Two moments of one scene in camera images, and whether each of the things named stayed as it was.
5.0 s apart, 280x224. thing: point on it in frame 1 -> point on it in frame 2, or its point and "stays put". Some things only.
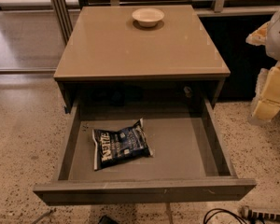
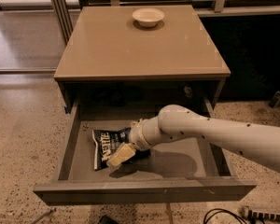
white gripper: (279, 36) -> (136, 136)
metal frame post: (62, 11) stays put
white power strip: (247, 212) stays put
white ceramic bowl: (147, 17) stays put
